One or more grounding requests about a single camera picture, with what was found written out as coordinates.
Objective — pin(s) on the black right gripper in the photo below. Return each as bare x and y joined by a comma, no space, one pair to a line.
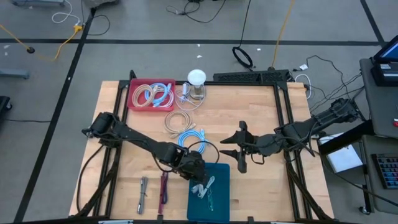
252,144

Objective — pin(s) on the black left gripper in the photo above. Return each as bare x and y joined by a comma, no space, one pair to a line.
195,166

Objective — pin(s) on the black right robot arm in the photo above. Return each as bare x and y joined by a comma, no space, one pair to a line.
298,130

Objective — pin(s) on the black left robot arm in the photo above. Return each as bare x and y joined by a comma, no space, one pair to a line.
136,138

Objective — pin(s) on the blue plastic tray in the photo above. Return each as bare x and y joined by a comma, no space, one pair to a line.
220,199

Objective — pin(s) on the black vented control box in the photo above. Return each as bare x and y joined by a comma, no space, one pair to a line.
248,76

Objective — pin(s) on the brass table lamp white shade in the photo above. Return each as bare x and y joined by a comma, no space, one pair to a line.
196,77

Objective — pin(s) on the red plastic bin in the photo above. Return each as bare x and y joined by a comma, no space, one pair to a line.
130,107

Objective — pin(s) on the white flat box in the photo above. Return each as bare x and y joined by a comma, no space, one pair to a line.
345,158

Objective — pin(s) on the black support beam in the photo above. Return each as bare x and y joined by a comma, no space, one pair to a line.
348,140

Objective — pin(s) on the grey equipment cart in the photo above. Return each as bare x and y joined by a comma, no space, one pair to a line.
382,105

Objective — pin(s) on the black keyboard coloured keys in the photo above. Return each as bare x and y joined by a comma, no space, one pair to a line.
388,171

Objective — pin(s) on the black laptop computer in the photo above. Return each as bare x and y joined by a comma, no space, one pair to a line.
387,73

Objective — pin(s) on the black round floor puck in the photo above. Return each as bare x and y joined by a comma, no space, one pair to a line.
30,50

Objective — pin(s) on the grey floor stand foot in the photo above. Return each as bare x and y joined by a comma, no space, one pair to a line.
14,74

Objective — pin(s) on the black aluminium table frame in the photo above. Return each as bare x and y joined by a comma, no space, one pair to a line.
276,102

